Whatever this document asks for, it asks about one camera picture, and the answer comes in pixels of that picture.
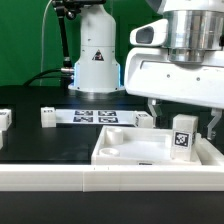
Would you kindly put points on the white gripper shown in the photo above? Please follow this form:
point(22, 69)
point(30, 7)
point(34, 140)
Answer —
point(149, 73)

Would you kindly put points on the white square tabletop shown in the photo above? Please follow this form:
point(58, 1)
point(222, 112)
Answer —
point(117, 145)

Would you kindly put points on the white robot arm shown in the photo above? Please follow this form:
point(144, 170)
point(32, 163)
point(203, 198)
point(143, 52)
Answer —
point(178, 58)

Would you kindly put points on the white L-shaped fence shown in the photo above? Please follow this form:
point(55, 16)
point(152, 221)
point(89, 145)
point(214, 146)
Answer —
point(209, 176)

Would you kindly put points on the white sheet with tags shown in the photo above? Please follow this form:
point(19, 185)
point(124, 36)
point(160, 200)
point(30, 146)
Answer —
point(108, 117)

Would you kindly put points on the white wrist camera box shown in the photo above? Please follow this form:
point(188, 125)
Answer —
point(150, 35)

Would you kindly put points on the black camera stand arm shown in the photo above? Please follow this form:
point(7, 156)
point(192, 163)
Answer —
point(70, 9)

